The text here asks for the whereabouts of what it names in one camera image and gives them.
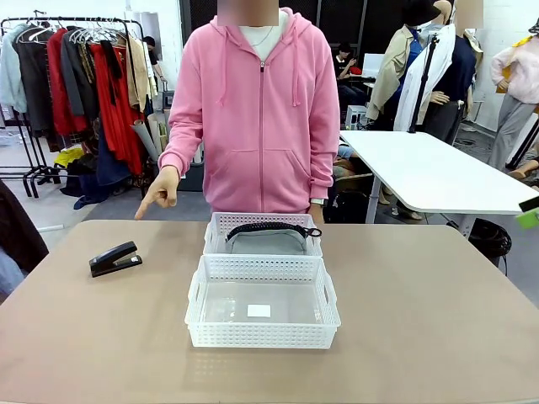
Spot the grey zipper pencil pouch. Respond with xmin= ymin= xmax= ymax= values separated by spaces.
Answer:
xmin=224 ymin=222 xmax=323 ymax=255

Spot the person's left forearm pink sleeve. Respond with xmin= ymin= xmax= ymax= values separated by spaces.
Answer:
xmin=308 ymin=132 xmax=341 ymax=201

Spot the person's right forearm pink sleeve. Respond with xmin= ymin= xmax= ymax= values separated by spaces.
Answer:
xmin=157 ymin=120 xmax=208 ymax=178

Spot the person's right hand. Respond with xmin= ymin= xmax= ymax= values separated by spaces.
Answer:
xmin=133 ymin=164 xmax=182 ymax=221

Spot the white background table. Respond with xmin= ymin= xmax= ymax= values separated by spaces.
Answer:
xmin=339 ymin=129 xmax=539 ymax=225

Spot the mannequin with pink sweater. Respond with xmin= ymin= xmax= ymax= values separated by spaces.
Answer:
xmin=487 ymin=35 xmax=539 ymax=172

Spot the mannequin with white coat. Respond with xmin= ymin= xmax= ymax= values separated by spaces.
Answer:
xmin=394 ymin=0 xmax=485 ymax=144

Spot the mannequin with beige trench coat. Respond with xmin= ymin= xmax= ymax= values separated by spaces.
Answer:
xmin=365 ymin=0 xmax=454 ymax=132

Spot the seated person in black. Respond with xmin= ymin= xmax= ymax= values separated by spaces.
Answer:
xmin=335 ymin=41 xmax=371 ymax=111

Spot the small white perforated basket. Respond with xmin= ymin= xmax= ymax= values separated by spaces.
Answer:
xmin=203 ymin=212 xmax=323 ymax=258

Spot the person in pink hoodie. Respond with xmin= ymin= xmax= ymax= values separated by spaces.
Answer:
xmin=157 ymin=0 xmax=341 ymax=224

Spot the large white perforated basket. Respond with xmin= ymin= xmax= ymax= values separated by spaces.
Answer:
xmin=184 ymin=253 xmax=342 ymax=349

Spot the grey storage bin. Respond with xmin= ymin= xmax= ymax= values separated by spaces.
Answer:
xmin=179 ymin=162 xmax=205 ymax=193

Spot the grey paper roll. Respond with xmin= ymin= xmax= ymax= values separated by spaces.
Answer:
xmin=133 ymin=119 xmax=161 ymax=162

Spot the standing person in black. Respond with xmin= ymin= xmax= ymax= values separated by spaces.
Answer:
xmin=141 ymin=35 xmax=168 ymax=96

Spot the beige hanging garment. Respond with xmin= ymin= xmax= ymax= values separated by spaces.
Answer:
xmin=125 ymin=35 xmax=153 ymax=111

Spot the red hanging dress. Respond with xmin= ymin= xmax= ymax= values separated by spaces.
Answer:
xmin=88 ymin=41 xmax=147 ymax=176

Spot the black stapler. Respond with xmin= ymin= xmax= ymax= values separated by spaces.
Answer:
xmin=88 ymin=240 xmax=143 ymax=279

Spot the blue denim garment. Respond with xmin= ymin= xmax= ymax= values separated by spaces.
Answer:
xmin=73 ymin=121 xmax=132 ymax=210

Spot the black hanging scarf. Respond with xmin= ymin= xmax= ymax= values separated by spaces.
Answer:
xmin=99 ymin=40 xmax=124 ymax=107

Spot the yellow bag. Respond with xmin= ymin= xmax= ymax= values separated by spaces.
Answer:
xmin=56 ymin=146 xmax=85 ymax=167

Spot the grey hanging jacket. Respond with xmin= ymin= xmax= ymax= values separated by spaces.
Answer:
xmin=60 ymin=28 xmax=101 ymax=120

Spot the red hanging jacket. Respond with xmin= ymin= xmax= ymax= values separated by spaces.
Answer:
xmin=45 ymin=28 xmax=88 ymax=136

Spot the black clothes rack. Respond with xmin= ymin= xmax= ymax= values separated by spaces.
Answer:
xmin=0 ymin=10 xmax=147 ymax=201

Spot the dark grey hanging coat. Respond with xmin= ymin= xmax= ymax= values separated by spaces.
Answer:
xmin=15 ymin=28 xmax=55 ymax=132

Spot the brown jacket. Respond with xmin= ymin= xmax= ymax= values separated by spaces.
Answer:
xmin=0 ymin=179 xmax=50 ymax=305

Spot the light blue fluffy coat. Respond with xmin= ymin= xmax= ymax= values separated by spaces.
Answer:
xmin=0 ymin=23 xmax=29 ymax=114

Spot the black cable bundle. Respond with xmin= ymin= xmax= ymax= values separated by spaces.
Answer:
xmin=466 ymin=217 xmax=513 ymax=258

